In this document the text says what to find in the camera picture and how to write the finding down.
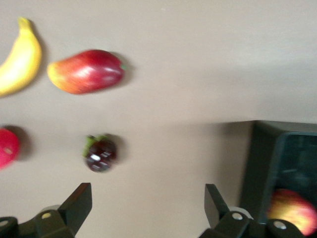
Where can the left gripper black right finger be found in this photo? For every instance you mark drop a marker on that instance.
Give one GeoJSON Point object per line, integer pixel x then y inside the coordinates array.
{"type": "Point", "coordinates": [223, 223]}

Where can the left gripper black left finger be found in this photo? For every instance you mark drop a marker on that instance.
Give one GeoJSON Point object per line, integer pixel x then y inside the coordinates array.
{"type": "Point", "coordinates": [71, 210]}

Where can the red yellow apple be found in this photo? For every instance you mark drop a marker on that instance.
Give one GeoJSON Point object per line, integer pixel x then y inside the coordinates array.
{"type": "Point", "coordinates": [292, 210]}

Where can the black plastic box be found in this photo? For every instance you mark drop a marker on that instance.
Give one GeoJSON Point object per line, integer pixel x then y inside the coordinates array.
{"type": "Point", "coordinates": [292, 158]}

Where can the yellow banana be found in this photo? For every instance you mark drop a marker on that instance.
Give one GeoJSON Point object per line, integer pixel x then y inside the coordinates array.
{"type": "Point", "coordinates": [22, 62]}

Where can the dark purple mangosteen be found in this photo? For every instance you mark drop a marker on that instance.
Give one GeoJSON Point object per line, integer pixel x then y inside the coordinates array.
{"type": "Point", "coordinates": [101, 155]}

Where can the red yellow mango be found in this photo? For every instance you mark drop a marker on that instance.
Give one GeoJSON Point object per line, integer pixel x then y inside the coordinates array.
{"type": "Point", "coordinates": [86, 72]}

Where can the brown table mat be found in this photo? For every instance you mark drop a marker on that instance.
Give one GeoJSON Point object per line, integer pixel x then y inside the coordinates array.
{"type": "Point", "coordinates": [185, 62]}

